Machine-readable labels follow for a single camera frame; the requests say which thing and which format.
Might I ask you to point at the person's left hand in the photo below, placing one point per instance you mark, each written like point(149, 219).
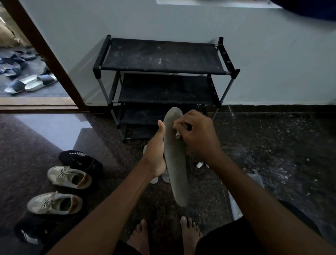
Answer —
point(154, 155)

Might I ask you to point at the person's right hand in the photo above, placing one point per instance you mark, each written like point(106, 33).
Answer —
point(200, 136)

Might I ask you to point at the person's right fingers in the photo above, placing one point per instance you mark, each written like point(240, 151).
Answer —
point(183, 123)

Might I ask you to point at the person's left thumb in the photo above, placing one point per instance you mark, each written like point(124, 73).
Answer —
point(161, 130)

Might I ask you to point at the small white cleaning cloth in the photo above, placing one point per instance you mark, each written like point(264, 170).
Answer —
point(178, 134)

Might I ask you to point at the grey shoe insole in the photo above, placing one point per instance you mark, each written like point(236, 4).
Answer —
point(175, 168)

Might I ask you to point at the person's left forearm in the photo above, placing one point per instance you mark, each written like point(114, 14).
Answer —
point(105, 215)

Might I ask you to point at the person's right forearm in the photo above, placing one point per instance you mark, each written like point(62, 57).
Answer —
point(262, 210)

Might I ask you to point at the small white bottle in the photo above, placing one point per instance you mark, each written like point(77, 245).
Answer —
point(199, 165)

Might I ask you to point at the black metal shoe rack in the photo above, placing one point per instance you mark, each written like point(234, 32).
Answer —
point(160, 56)

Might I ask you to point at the black sneaker with white stripes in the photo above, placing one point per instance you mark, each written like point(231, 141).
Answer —
point(32, 231)
point(78, 160)

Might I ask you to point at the white lace-up sneaker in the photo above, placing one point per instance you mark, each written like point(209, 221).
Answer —
point(53, 203)
point(69, 177)

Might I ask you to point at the person's right foot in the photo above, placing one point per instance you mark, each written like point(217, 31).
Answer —
point(190, 235)

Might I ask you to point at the person's foot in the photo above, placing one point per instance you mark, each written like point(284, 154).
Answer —
point(190, 235)
point(139, 240)

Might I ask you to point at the person's left foot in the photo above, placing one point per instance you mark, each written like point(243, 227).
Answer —
point(139, 240)

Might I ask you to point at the white window ledge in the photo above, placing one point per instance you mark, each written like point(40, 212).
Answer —
point(210, 2)

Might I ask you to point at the person's black shorts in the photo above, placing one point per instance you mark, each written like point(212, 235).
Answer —
point(228, 239)

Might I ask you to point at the white and black slide sandal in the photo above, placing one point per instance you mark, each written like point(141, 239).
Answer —
point(42, 82)
point(18, 85)

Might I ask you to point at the dark blue cloth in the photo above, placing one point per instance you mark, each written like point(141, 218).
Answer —
point(307, 8)

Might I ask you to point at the beige sack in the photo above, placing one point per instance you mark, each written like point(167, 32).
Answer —
point(7, 31)

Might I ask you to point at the brown wooden door frame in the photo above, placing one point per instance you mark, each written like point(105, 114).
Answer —
point(44, 52)

